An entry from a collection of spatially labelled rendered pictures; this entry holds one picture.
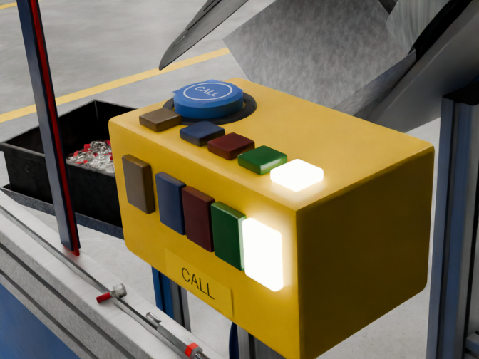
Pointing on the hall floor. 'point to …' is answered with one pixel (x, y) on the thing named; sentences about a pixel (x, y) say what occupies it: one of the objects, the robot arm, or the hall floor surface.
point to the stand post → (455, 229)
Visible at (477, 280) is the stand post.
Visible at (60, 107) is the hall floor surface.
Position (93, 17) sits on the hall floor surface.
